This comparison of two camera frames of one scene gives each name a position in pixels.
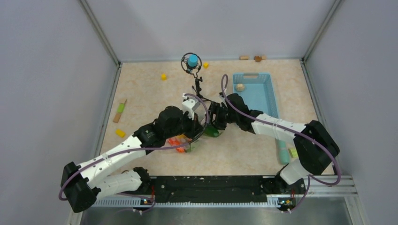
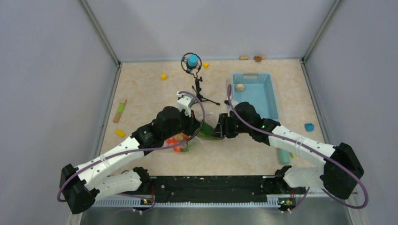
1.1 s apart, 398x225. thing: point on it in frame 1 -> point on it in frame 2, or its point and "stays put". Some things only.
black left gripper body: x=186 y=126 stays put
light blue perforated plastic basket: x=258 y=93 stays put
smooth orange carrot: x=174 y=141 stays put
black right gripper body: x=222 y=115 -> x=233 y=126
